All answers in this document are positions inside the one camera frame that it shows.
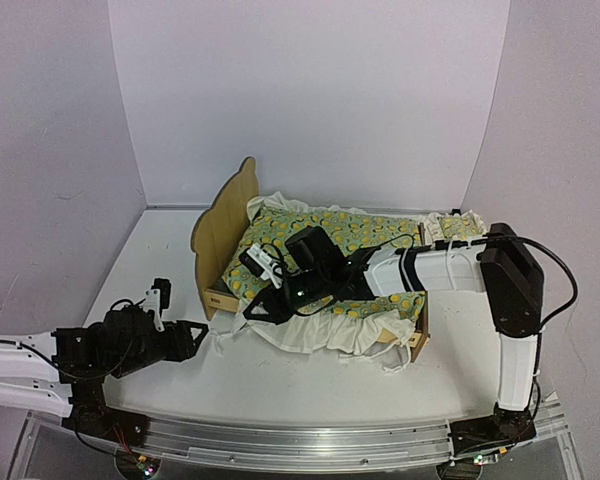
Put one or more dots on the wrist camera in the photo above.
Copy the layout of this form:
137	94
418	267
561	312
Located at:
156	301
262	265

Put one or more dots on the lemon print ruffled mattress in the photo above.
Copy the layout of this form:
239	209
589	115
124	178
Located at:
379	329

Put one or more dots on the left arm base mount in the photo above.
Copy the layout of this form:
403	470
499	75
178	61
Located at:
91	416

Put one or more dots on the small lemon print pillow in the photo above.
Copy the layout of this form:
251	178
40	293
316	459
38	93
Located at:
454	226

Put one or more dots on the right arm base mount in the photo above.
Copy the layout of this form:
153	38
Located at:
486	434

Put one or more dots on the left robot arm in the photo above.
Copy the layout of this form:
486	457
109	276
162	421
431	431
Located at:
56	372

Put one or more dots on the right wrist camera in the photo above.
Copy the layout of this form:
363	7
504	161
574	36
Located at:
262	265

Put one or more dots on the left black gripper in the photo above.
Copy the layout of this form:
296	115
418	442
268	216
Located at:
170	341

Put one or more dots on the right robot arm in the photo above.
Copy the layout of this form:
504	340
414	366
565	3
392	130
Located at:
499	264

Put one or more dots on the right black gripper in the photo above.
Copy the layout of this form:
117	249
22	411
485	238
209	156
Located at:
282	300

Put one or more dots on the wooden pet bed frame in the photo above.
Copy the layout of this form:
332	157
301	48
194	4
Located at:
214	241

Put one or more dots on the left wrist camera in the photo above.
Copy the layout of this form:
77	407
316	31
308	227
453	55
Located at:
156	301

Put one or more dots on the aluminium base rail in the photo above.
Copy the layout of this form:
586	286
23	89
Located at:
436	449

